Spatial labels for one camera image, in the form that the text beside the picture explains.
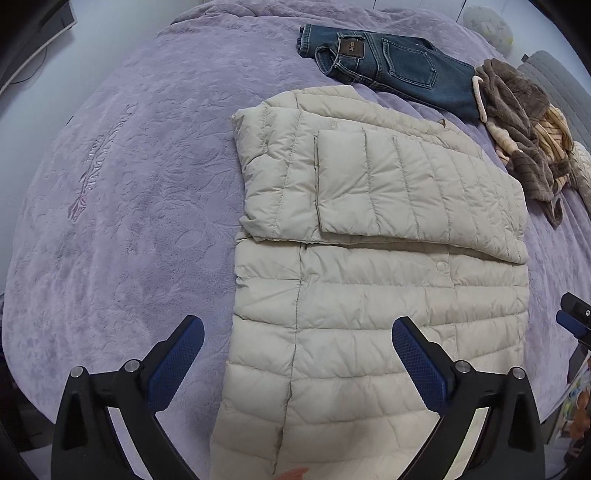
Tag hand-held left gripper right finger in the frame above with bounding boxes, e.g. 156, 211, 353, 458
392, 316, 548, 480

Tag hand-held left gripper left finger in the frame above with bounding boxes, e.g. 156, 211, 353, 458
51, 315, 205, 480

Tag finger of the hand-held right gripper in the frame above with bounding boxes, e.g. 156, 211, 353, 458
556, 310, 591, 332
560, 292, 591, 320

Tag beige quilted puffer jacket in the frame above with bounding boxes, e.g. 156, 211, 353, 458
209, 85, 531, 480

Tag colourful printed toy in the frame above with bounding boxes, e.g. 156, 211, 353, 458
561, 367, 591, 446

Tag cream quilted pillow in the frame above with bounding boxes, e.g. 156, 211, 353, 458
569, 140, 591, 209

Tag purple embossed blanket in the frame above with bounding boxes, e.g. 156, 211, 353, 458
0, 0, 591, 425

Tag cream striped garment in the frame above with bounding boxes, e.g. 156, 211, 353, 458
536, 104, 575, 192

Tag brown fleece garment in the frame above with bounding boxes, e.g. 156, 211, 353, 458
472, 58, 566, 227

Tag grey padded headboard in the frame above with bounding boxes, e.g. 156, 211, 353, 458
517, 50, 591, 155

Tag white round fan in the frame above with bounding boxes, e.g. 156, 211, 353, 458
463, 4, 514, 48

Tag blue denim jeans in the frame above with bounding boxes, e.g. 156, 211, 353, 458
295, 23, 483, 121

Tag curved white-framed monitor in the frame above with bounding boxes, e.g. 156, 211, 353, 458
0, 0, 77, 90

